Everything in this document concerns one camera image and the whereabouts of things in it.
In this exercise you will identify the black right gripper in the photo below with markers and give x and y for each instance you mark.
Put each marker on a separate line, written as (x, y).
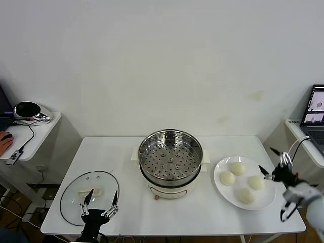
(284, 175)

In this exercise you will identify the stainless steel steamer basket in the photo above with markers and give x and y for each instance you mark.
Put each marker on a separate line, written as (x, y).
(169, 162)

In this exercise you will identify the large white plate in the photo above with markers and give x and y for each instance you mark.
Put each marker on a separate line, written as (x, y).
(227, 193)

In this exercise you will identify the black computer mouse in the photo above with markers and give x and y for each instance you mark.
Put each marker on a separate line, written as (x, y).
(8, 137)

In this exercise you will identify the white steamed baozi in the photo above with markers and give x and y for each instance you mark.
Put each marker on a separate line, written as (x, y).
(245, 195)
(256, 182)
(237, 168)
(227, 178)

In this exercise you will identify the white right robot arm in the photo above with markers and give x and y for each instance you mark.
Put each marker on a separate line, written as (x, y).
(315, 210)

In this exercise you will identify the white side table with label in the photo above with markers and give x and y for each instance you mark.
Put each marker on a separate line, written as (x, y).
(293, 129)

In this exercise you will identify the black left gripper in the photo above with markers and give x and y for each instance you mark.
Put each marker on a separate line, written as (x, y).
(92, 220)

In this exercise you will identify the grey laptop showing camera views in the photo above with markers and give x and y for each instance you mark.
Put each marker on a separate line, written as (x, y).
(316, 136)

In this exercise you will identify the dark laptop with code screen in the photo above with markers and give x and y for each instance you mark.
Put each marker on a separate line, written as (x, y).
(3, 106)

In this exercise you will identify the person's hand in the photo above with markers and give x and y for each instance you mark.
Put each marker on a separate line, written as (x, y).
(3, 147)

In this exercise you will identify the small grey USB hub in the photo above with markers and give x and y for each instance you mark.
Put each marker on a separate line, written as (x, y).
(14, 157)

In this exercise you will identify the white electric cooker pot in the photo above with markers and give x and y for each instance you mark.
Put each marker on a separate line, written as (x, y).
(172, 192)

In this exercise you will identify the white side table with mouse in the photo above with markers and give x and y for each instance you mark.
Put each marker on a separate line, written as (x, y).
(45, 131)

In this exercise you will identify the round glass pot lid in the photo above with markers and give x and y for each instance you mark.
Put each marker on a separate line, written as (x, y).
(97, 193)

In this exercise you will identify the small printed paper label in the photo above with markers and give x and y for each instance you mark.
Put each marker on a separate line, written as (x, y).
(293, 121)

